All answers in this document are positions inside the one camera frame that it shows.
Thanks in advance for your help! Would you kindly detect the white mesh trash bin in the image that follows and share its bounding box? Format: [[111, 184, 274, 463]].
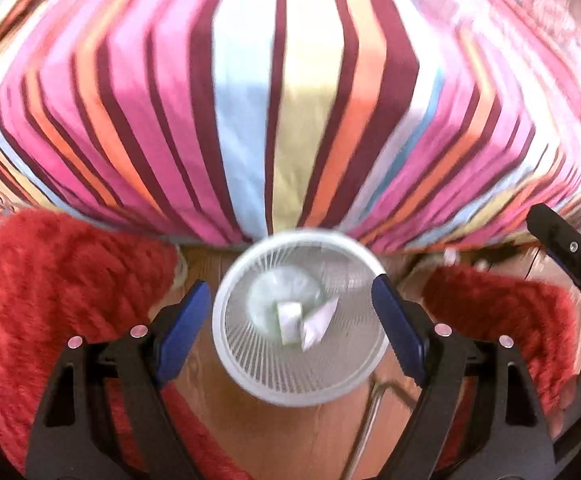
[[212, 229, 388, 408]]

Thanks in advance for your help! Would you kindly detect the crumpled paper in bin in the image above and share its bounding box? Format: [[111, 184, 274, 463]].
[[276, 298, 339, 351]]

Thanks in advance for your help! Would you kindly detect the red fluffy rug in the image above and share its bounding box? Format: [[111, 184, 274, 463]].
[[0, 211, 580, 479]]

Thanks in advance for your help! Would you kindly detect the striped colourful bed cover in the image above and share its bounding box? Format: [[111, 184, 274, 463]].
[[0, 0, 581, 252]]

